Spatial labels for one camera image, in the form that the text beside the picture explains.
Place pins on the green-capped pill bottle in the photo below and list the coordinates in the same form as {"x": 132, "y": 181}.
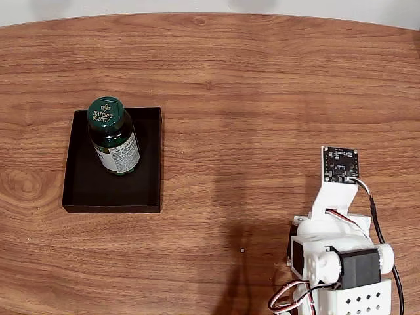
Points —
{"x": 115, "y": 147}

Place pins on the black shallow box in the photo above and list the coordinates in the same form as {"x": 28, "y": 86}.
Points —
{"x": 98, "y": 190}

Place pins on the camera board on white mount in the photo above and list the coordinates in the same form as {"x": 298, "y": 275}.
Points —
{"x": 334, "y": 197}

